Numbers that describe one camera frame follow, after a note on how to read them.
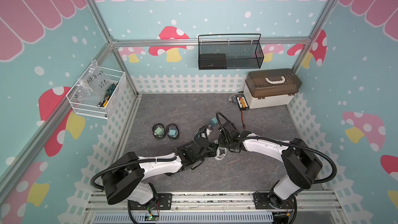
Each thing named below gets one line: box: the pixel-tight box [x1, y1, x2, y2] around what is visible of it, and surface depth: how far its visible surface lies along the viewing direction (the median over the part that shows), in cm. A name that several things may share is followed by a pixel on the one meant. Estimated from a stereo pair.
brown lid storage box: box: [243, 68, 303, 109], surface depth 102 cm
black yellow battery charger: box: [235, 94, 250, 111], surface depth 115 cm
